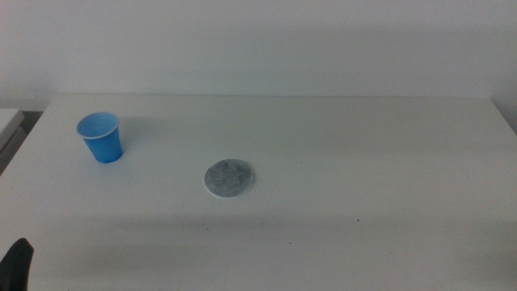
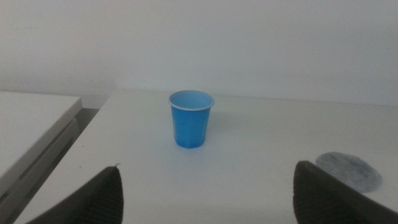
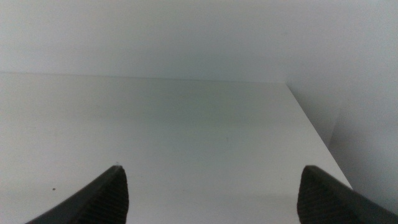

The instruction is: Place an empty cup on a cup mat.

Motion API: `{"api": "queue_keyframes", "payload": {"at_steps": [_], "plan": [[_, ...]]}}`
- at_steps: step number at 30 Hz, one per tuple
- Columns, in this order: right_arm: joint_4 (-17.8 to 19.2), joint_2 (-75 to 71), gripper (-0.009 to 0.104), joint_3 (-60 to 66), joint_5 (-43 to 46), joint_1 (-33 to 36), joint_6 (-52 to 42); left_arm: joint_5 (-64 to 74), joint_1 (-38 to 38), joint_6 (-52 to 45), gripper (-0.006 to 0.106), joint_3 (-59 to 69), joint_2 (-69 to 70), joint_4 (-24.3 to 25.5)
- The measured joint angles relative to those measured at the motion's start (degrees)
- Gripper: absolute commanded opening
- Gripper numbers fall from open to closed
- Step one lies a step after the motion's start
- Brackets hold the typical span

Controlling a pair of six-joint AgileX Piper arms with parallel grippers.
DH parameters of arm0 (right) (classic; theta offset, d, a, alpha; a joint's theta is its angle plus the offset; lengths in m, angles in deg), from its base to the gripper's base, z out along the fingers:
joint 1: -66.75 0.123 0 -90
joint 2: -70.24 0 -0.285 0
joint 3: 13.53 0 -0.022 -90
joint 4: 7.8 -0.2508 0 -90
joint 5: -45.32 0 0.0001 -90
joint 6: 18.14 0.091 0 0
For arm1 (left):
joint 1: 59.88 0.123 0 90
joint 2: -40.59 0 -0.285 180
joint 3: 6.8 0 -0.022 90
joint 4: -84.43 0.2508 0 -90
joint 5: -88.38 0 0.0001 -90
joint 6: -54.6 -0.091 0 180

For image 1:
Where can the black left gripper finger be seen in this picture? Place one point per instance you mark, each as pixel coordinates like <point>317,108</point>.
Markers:
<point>17,266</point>

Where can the blue plastic cup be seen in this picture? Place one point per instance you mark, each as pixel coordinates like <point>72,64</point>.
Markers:
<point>103,145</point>

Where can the round grey cup mat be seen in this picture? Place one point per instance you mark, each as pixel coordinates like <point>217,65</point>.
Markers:
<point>229,178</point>

